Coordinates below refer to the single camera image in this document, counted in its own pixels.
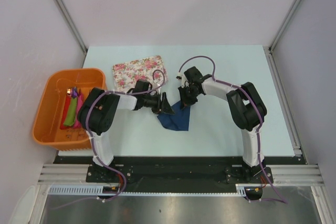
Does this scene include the green napkin roll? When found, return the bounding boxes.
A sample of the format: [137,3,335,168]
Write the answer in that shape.
[63,98,78,127]

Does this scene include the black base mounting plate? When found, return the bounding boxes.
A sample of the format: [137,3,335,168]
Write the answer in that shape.
[54,155,274,200]

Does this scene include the white slotted cable duct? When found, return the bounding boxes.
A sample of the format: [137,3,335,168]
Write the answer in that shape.
[48,185,103,196]

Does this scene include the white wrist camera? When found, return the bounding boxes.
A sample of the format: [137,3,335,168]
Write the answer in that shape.
[176,72,186,82]
[153,81,165,93]

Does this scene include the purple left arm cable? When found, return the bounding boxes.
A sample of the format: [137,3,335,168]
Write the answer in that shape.
[52,69,166,209]

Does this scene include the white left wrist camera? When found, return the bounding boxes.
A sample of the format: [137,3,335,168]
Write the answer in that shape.
[153,81,165,93]

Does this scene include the floral rectangular tray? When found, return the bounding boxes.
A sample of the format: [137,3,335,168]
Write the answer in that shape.
[112,56,168,92]

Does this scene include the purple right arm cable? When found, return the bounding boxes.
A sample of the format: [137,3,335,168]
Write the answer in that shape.
[178,55,288,205]

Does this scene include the red napkin roll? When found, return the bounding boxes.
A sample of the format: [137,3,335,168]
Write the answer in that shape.
[59,95,71,130]

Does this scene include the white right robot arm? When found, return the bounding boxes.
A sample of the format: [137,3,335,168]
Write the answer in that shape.
[176,67,267,183]

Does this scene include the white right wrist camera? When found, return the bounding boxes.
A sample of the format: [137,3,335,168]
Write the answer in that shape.
[176,72,186,82]

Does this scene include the aluminium frame rail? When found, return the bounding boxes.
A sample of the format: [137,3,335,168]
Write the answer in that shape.
[38,164,89,185]

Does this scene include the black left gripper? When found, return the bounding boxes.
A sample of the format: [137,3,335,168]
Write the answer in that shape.
[142,92,174,115]

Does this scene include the pink napkin roll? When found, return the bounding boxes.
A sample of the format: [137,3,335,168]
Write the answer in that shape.
[72,93,83,129]

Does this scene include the dark blue paper napkin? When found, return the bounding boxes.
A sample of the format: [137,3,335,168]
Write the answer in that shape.
[157,101,191,131]

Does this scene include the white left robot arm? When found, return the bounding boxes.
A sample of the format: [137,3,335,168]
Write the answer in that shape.
[77,80,175,182]

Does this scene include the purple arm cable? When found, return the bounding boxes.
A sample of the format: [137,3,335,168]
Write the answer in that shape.
[52,69,166,209]
[178,55,288,205]

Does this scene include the orange plastic basket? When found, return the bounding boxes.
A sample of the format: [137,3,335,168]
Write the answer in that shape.
[32,68,107,151]

